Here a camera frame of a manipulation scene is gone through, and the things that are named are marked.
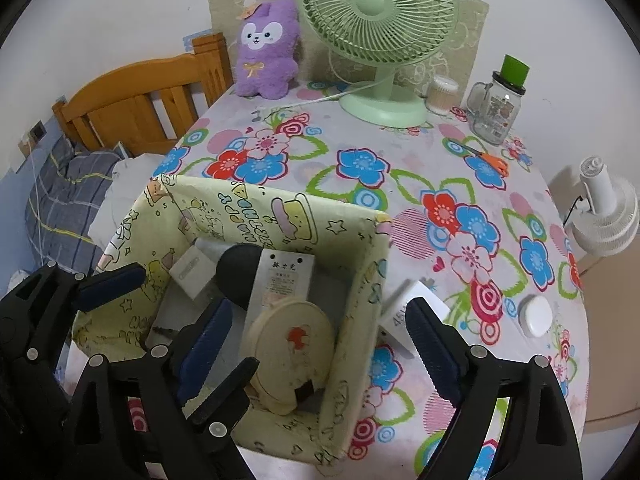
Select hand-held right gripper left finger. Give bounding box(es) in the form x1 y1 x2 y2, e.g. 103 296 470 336
62 299 234 480

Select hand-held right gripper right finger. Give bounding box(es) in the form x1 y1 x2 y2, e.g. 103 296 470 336
405 297 583 480

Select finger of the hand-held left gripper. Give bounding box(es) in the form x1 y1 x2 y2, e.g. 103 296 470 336
189 357 261 440
12 261 147 361

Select white rounded box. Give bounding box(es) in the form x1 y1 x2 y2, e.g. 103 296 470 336
378 280 451 361

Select small white box grey label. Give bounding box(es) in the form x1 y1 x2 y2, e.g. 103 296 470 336
168 251 218 303

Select cream round container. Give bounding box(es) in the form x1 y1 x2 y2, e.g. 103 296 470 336
241 297 336 416

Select black phone stand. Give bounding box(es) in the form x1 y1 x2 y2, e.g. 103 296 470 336
216 245 266 311

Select tall white printed box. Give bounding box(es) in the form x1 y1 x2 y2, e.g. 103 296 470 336
244 249 317 321

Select yellow printed storage box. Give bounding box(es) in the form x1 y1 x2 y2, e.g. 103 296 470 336
72 175 393 476

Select grey plaid blanket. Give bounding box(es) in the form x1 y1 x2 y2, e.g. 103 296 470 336
25 137 126 273

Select white round lid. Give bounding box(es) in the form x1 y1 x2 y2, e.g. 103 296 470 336
518 295 553 338

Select white pillow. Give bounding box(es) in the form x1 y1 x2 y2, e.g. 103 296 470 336
90 152 166 246

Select floral tablecloth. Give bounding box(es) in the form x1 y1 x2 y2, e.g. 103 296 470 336
95 80 591 480

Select wooden bed headboard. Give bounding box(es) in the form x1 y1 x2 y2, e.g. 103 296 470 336
52 32 235 158

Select white standing fan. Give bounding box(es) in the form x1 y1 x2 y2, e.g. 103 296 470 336
562 156 638 256

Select glass mug with green lid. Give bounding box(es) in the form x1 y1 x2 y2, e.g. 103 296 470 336
466 54 532 146

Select clear cotton swab jar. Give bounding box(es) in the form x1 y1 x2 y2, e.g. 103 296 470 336
425 75 460 115

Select purple plush toy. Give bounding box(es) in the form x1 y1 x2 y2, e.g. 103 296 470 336
235 0 302 98

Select green desk fan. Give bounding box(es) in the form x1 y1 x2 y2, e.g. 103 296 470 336
300 0 460 127

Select orange handled scissors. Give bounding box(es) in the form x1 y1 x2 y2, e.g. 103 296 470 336
457 142 510 176

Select white fan cable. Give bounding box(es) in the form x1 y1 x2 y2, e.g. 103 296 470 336
252 82 381 123

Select beige patterned wall mat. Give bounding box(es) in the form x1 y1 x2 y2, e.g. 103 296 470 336
206 0 490 98

